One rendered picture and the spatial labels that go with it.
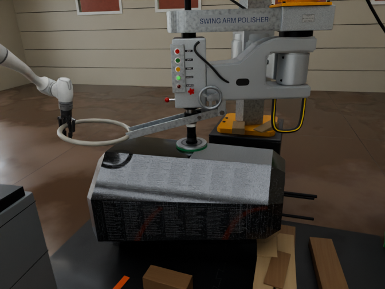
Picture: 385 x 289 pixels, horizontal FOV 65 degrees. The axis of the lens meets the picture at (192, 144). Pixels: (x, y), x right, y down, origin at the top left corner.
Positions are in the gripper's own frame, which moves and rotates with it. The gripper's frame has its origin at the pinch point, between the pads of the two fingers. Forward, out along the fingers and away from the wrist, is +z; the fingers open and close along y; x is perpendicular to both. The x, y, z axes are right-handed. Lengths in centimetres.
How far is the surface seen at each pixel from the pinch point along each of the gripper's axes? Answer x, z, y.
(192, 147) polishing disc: 8, -7, 90
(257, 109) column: 84, -20, 128
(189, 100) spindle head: 5, -39, 85
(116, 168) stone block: -12.6, 10.1, 44.1
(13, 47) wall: 585, 44, -579
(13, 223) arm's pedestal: -73, 18, 19
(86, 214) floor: 33, 91, -7
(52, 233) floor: 1, 93, -20
